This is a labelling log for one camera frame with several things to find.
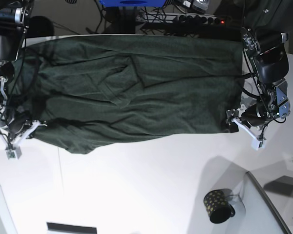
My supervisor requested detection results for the grey metal side table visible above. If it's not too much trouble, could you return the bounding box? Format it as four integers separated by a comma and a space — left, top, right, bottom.
242, 172, 293, 234

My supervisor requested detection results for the dark green t-shirt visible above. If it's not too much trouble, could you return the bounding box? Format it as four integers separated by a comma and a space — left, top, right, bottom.
12, 35, 242, 154

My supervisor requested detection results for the blue box with oval hole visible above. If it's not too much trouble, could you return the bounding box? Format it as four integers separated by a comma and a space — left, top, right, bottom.
99, 0, 166, 7

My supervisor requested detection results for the black power strip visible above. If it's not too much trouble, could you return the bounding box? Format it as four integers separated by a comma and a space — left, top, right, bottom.
136, 12, 228, 26

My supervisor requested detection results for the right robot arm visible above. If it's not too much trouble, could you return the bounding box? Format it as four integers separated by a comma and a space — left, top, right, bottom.
0, 0, 46, 160

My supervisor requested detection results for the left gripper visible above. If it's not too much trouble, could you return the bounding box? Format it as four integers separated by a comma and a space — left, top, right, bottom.
226, 103, 271, 151

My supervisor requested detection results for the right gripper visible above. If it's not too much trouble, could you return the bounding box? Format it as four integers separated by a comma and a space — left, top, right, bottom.
0, 109, 47, 160

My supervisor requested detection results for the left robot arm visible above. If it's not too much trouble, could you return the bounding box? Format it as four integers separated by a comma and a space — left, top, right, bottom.
227, 0, 293, 150

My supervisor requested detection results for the black mug with gold dots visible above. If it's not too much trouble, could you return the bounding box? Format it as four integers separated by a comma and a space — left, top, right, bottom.
203, 190, 235, 224

